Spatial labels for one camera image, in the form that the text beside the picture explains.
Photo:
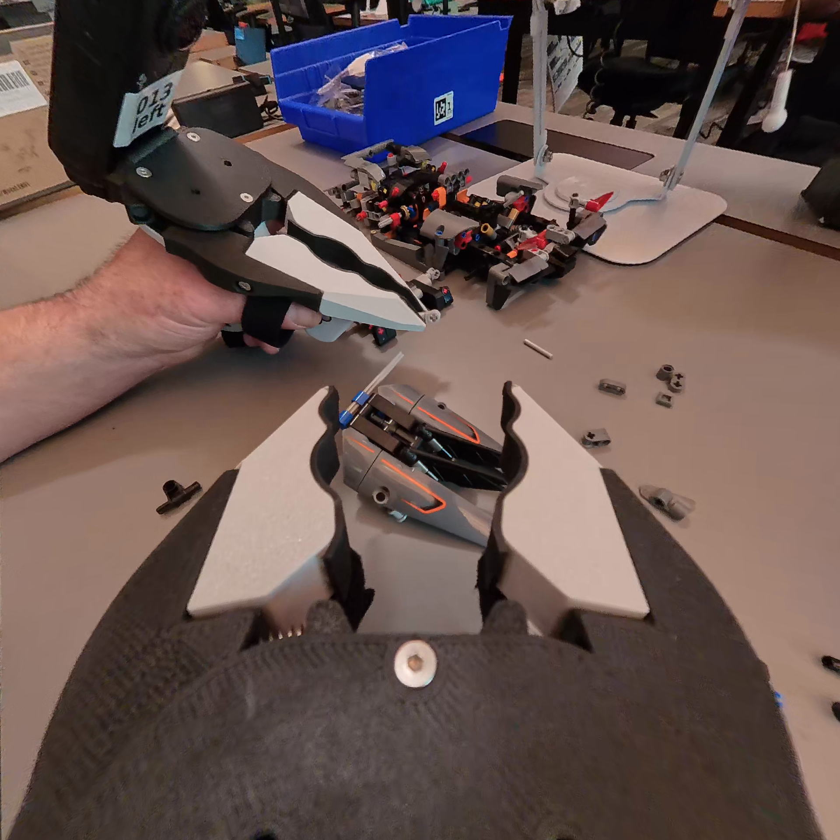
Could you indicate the small black lego frame assembly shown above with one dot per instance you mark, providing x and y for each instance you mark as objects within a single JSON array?
[{"x": 436, "y": 292}]

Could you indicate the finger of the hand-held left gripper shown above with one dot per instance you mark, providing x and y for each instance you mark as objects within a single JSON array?
[
  {"x": 308, "y": 269},
  {"x": 348, "y": 236}
]

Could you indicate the long light grey lego axle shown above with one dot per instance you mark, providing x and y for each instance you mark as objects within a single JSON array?
[{"x": 384, "y": 377}]

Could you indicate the black office chair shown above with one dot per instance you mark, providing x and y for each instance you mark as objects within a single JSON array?
[{"x": 643, "y": 79}]

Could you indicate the blue plastic bin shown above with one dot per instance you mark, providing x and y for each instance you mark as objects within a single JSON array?
[{"x": 407, "y": 98}]

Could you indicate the dark grey double lego connector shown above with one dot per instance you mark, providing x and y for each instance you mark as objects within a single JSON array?
[{"x": 670, "y": 378}]

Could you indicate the white rounded base plate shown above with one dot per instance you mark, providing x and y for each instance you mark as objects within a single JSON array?
[{"x": 656, "y": 223}]

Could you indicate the grey winged lego assembly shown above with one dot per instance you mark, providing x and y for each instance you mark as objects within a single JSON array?
[{"x": 420, "y": 472}]

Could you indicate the large lego vehicle build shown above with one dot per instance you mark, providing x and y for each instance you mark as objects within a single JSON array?
[{"x": 459, "y": 223}]

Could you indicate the dark grey lego axle connector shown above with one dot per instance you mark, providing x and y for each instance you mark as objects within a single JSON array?
[{"x": 596, "y": 438}]

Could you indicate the clear plastic disc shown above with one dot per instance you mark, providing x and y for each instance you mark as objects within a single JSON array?
[{"x": 571, "y": 193}]

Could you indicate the person's left hand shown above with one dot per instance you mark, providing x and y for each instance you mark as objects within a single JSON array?
[{"x": 177, "y": 302}]

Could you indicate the clear plastic bag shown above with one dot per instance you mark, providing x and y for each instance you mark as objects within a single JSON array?
[
  {"x": 367, "y": 65},
  {"x": 338, "y": 95}
]

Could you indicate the metal bracket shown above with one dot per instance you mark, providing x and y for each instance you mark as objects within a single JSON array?
[
  {"x": 669, "y": 178},
  {"x": 544, "y": 156}
]

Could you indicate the dark grey lego beam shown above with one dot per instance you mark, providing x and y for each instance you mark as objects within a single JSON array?
[{"x": 611, "y": 386}]

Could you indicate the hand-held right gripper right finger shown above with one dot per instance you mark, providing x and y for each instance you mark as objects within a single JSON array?
[{"x": 571, "y": 525}]

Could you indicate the cardboard box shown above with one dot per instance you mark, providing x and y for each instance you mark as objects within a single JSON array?
[{"x": 26, "y": 157}]

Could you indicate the black device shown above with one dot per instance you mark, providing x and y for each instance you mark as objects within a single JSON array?
[{"x": 223, "y": 108}]

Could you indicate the dark grey curved lego connector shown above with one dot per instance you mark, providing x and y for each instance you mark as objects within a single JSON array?
[{"x": 666, "y": 502}]

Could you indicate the black lego T connector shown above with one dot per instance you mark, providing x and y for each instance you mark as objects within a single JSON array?
[{"x": 177, "y": 495}]

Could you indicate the short light grey lego axle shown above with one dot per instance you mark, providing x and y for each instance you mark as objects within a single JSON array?
[{"x": 538, "y": 348}]

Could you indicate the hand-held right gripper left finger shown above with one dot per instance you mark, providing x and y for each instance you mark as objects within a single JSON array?
[{"x": 262, "y": 525}]

